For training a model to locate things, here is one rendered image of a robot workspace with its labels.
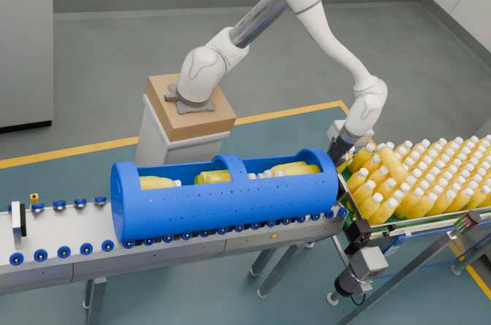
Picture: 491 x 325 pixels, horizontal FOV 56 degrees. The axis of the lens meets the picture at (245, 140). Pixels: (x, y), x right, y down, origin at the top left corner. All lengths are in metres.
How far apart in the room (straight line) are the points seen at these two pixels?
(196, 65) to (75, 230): 0.80
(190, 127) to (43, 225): 0.70
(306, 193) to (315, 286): 1.32
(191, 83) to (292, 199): 0.64
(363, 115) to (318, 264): 1.62
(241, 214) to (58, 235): 0.68
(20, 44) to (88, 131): 0.84
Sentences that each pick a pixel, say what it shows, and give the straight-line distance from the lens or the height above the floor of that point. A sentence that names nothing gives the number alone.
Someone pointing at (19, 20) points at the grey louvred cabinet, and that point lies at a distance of 2.76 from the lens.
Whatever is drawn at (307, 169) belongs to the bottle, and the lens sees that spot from 1.96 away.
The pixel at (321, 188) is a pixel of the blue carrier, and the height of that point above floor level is 1.19.
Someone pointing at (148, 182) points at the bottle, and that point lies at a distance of 1.70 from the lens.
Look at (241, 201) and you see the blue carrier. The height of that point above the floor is 1.18.
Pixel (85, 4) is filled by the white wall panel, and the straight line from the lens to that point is 4.36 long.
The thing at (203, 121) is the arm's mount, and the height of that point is 1.09.
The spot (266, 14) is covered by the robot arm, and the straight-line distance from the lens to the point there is 1.92.
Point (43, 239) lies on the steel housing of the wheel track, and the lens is 1.86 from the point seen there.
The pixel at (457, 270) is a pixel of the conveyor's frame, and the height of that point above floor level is 0.04.
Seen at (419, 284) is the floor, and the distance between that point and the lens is 3.56.
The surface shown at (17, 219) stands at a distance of 1.73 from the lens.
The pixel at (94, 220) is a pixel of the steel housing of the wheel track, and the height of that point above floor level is 0.93.
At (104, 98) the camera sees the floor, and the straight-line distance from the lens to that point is 3.63.
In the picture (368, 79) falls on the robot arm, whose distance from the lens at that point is 1.90.
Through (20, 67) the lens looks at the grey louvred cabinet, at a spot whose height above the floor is 0.58.
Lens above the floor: 2.56
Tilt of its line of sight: 45 degrees down
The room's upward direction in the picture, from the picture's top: 24 degrees clockwise
